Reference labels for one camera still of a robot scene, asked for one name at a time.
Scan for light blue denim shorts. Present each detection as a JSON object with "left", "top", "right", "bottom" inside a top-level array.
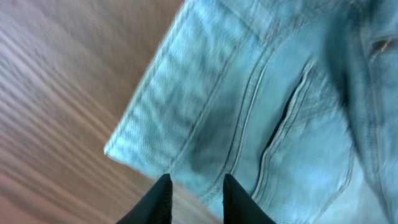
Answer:
[{"left": 104, "top": 0, "right": 397, "bottom": 223}]

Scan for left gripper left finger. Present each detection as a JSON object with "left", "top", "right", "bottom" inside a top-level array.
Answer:
[{"left": 116, "top": 174, "right": 173, "bottom": 224}]

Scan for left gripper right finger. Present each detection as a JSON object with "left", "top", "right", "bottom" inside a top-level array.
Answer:
[{"left": 223, "top": 174, "right": 275, "bottom": 224}]

